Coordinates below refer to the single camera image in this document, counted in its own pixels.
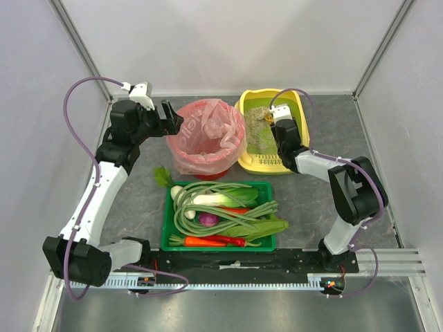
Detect green vegetable tray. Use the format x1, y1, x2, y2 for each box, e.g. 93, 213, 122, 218
161, 181, 278, 252

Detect orange carrot middle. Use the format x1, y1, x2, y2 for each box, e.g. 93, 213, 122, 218
220, 207, 250, 214

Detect pink plastic bin liner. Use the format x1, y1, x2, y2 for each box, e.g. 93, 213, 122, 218
167, 99, 246, 176

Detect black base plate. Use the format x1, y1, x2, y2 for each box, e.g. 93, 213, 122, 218
112, 249, 359, 277

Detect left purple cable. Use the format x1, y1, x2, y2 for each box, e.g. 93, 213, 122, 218
62, 76, 131, 302

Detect grey cat litter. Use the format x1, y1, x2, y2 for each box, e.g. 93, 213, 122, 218
244, 106, 277, 155

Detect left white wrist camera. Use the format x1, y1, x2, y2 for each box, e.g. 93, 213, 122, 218
121, 82, 155, 111

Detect purple onion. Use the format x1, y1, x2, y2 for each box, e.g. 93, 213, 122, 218
198, 212, 220, 228

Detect red trash bin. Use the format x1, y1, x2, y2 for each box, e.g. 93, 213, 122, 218
195, 169, 229, 181

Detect red chili pepper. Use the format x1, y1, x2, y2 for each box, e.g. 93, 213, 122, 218
205, 235, 260, 247

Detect green long beans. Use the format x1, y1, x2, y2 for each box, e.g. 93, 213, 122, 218
172, 181, 278, 237

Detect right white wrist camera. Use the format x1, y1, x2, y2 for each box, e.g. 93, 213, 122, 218
270, 104, 293, 123

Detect white green leek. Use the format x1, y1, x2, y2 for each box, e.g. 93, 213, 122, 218
192, 193, 241, 208

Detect white radish with leaves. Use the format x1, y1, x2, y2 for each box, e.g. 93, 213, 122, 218
153, 166, 183, 201

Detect green lettuce leaf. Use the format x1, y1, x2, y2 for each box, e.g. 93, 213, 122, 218
218, 215, 289, 241

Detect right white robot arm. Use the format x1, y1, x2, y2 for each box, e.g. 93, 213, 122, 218
271, 119, 388, 268

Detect orange carrot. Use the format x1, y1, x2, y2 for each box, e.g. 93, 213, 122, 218
220, 207, 250, 214
169, 235, 227, 248

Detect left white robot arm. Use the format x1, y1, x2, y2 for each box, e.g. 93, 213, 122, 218
42, 100, 183, 287

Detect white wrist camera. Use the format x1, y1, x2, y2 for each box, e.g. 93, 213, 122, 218
270, 104, 293, 123
121, 82, 155, 111

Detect orange carrot front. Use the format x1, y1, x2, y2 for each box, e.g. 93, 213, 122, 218
169, 235, 227, 248

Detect white small mushroom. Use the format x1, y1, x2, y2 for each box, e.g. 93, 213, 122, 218
184, 210, 196, 220

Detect grey slotted cable duct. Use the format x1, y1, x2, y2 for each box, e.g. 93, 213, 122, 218
103, 273, 343, 291

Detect yellow litter box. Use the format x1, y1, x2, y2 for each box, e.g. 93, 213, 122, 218
235, 89, 309, 175

